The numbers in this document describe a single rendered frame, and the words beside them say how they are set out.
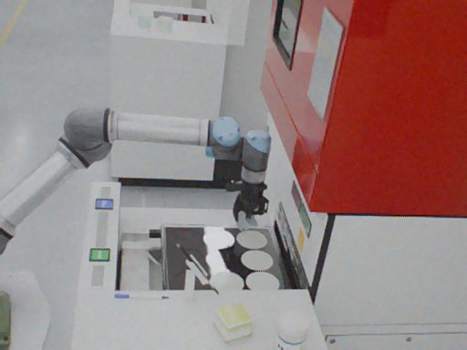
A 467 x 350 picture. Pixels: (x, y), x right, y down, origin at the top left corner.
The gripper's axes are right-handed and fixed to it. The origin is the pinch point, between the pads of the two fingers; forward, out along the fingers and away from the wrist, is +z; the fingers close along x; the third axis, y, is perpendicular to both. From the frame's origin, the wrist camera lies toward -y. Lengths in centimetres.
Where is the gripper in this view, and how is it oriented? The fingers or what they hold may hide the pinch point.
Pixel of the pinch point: (242, 227)
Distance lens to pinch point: 198.7
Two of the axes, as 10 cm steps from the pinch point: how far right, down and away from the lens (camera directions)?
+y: 6.3, 5.1, -5.9
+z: -1.4, 8.2, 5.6
